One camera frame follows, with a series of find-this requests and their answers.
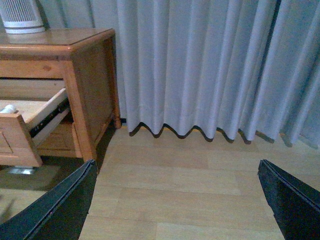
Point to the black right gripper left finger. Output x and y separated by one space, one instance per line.
60 213

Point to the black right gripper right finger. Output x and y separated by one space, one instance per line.
295 204

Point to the wooden drawer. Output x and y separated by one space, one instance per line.
22 132
63 141

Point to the white medicine bottle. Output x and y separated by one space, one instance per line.
8 109

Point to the floor power socket box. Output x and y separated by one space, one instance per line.
21 170

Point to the wooden nightstand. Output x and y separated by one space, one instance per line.
80 60

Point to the grey curtain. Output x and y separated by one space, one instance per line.
250 66

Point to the white air purifier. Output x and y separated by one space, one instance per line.
21 17

